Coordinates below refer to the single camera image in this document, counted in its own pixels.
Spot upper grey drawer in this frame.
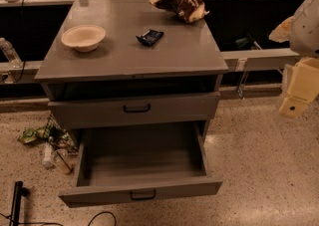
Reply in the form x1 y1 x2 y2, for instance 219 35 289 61
49 92 220 129

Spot open lower grey drawer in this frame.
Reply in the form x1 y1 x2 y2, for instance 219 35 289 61
59 121 222 208

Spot metal railing beam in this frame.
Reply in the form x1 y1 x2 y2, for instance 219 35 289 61
0 48 302 85

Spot dark blue rxbar wrapper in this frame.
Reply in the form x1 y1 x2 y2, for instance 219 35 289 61
137 29 163 47

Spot clear plastic cup on floor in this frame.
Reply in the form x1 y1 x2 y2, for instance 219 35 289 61
51 149 73 174

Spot green snack bag on floor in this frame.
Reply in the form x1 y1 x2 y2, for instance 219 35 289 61
18 127 52 144

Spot grey drawer cabinet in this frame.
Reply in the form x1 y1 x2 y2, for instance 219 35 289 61
34 0 230 208

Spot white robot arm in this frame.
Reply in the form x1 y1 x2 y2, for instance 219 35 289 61
269 0 319 118

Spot black stand on floor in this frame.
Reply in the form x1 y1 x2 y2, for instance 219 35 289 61
9 181 30 226

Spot black floor cable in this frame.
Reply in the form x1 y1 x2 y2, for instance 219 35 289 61
0 211 118 226

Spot plastic bottle on floor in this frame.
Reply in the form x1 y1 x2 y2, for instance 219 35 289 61
42 142 53 169

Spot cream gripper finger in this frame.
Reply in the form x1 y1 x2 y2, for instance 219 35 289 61
279 58 319 118
268 16 294 43

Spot clear plastic bottle on rail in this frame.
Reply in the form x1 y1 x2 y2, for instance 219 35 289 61
0 38 23 69

